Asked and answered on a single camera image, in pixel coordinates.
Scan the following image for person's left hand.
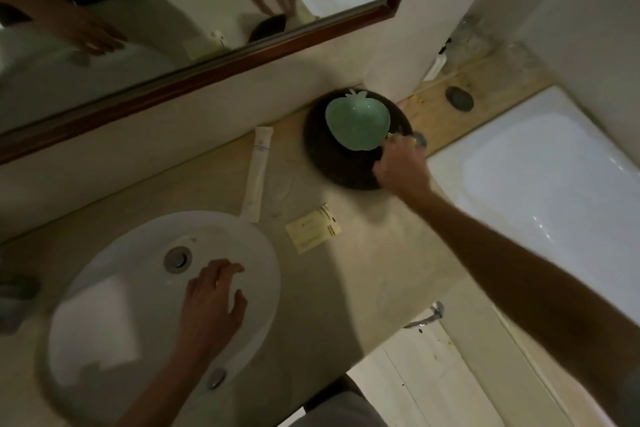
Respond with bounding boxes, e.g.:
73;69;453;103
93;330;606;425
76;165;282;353
179;259;249;350

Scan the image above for person's right hand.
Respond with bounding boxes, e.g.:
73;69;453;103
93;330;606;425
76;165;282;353
372;133;434;197

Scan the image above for person's left forearm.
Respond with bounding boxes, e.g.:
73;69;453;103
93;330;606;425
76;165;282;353
114;339;227;427

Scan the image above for person's right forearm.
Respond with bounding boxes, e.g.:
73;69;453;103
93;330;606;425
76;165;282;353
397;185;640;405

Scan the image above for dark round woven tray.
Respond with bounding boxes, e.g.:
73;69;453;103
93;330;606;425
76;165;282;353
303;87;415;191

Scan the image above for green apple shaped dish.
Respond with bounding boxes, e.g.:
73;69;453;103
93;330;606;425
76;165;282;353
325;88;392;151

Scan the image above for chrome sink drain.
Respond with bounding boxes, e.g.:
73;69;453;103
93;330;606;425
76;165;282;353
163;246;193;274

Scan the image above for small cream amenity packet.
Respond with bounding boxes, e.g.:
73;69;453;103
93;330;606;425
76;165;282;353
285;203;343;255

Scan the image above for dark round bathtub knob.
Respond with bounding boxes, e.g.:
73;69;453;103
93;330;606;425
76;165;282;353
445;86;474;110

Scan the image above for white oval sink basin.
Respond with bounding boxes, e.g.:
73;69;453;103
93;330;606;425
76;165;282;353
39;211;282;427

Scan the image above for long white toothbrush sachet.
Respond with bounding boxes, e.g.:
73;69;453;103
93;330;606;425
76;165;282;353
240;126;275;221

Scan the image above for wooden bathtub ledge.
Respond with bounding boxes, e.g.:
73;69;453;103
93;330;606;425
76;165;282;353
397;52;557;158

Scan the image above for person's grey shorts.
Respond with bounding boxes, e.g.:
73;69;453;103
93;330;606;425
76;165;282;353
301;374;392;427

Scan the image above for white bathtub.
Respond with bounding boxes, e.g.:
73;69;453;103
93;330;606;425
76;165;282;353
427;85;640;327

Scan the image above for wooden framed wall mirror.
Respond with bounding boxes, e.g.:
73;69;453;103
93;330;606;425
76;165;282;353
0;0;426;165

